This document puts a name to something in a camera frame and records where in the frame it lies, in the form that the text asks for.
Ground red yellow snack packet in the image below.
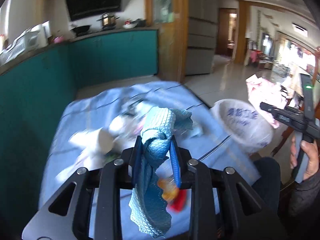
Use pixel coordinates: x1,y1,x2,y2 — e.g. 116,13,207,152
157,178,188,212

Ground blue quilted cleaning cloth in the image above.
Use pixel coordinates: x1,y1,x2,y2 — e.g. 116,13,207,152
129,107,193,238

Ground white plastic trash bag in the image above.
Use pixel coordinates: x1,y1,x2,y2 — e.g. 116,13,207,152
210,99,273,154

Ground teal kitchen base cabinets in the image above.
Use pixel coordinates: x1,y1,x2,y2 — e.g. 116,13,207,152
1,28,158,233

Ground person's right hand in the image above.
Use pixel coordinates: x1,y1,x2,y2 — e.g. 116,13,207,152
290,135,320,181

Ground white paper cup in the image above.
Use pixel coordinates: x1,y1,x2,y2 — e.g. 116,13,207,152
69,128,113,154

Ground light blue checked tablecloth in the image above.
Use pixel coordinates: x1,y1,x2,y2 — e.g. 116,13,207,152
39,81,260,206

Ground white red bowl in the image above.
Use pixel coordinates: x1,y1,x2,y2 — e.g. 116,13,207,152
123,20,137,29

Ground black lidded pot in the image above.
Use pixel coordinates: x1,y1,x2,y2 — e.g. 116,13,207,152
136,18,146,28

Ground black wok pan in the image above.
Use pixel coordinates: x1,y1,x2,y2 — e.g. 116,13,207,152
71,25,91,36

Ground steel cooking pot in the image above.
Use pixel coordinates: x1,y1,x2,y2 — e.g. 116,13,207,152
97,13,119,30

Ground grey multi-door refrigerator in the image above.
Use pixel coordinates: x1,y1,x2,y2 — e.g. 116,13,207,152
185,0,218,75

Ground white dish rack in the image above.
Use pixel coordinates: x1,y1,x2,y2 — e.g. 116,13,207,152
1,30,39,66

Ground wooden sliding door frame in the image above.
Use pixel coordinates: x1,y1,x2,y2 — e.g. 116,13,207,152
145,0,189,83

